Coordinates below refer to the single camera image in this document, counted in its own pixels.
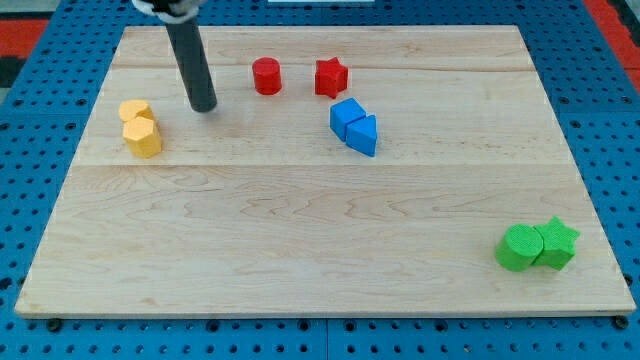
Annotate yellow heart block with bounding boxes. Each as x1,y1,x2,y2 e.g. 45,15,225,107
118,99,156,122

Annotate light wooden board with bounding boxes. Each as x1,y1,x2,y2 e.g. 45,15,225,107
15,25,636,319

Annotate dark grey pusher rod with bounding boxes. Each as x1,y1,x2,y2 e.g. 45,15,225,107
165,18,217,113

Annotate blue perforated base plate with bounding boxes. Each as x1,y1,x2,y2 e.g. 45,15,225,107
1,1,639,359

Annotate red star block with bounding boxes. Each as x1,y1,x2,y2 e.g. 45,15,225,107
314,57,349,99

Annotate blue triangle block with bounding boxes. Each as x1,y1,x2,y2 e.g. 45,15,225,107
345,115,378,157

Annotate green star block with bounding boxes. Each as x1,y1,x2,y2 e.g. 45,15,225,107
533,216,580,271

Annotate red cylinder block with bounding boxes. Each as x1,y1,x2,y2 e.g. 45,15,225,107
252,57,282,95

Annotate green cylinder block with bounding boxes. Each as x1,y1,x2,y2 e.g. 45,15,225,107
495,224,543,272

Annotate yellow hexagon block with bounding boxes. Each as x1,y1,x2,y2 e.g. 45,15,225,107
122,117,162,158

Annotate white rod mount collar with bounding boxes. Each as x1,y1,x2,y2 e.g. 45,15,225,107
131,0,206,24

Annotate blue cube block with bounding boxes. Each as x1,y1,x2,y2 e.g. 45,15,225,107
329,98,366,142

